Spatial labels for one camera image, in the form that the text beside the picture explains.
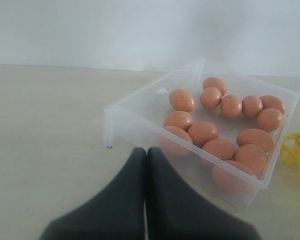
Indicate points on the yellow plastic egg tray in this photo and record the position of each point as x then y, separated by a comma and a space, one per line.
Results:
290, 150

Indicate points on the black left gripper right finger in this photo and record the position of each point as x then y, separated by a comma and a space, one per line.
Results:
175, 211

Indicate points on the clear plastic bin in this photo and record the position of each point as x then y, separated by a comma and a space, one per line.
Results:
220, 129

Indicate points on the brown egg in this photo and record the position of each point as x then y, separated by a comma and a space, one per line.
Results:
171, 145
251, 106
252, 156
256, 137
231, 106
270, 119
214, 82
202, 132
220, 148
180, 119
271, 101
182, 100
229, 182
210, 97

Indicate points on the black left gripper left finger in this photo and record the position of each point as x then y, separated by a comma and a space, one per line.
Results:
115, 213

